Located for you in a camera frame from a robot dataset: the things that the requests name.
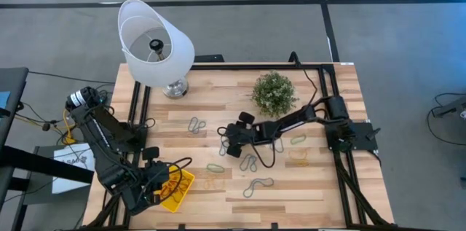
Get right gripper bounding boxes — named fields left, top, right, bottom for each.
left=224, top=111, right=262, bottom=159

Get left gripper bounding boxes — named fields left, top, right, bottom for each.
left=141, top=146, right=171, bottom=205

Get red rubber band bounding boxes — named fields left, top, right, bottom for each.
left=170, top=179, right=193, bottom=203
left=159, top=178, right=183, bottom=197

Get yellow plastic mesh bin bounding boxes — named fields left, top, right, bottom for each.
left=157, top=165, right=196, bottom=214

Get green rubber band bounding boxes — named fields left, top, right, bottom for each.
left=289, top=133, right=308, bottom=146
left=205, top=163, right=226, bottom=174

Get artificial green plant black pot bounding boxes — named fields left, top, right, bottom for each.
left=250, top=70, right=299, bottom=119

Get grey rubber band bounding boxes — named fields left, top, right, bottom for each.
left=242, top=176, right=275, bottom=199

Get white printed paper box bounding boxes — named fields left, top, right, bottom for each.
left=52, top=143, right=96, bottom=195

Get white shade silver table lamp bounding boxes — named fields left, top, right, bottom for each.
left=116, top=0, right=196, bottom=100

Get blue paper sheet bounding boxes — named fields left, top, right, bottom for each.
left=0, top=91, right=12, bottom=110

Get grey side desk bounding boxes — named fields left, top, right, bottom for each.
left=0, top=66, right=95, bottom=231

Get black device on floor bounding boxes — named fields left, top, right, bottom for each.
left=432, top=95, right=466, bottom=119

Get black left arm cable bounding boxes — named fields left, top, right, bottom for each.
left=143, top=156, right=194, bottom=203

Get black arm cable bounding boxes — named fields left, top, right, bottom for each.
left=143, top=156, right=194, bottom=203
left=288, top=51, right=321, bottom=115

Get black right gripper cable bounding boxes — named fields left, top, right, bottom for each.
left=217, top=125, right=277, bottom=169

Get black aluminium table frame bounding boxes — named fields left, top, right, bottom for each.
left=83, top=61, right=398, bottom=231

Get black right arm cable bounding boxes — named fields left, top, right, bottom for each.
left=288, top=51, right=321, bottom=115

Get yellow cable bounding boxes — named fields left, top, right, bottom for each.
left=61, top=109, right=78, bottom=145

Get black floor cable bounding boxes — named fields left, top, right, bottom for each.
left=28, top=70, right=116, bottom=85
left=426, top=92, right=466, bottom=147

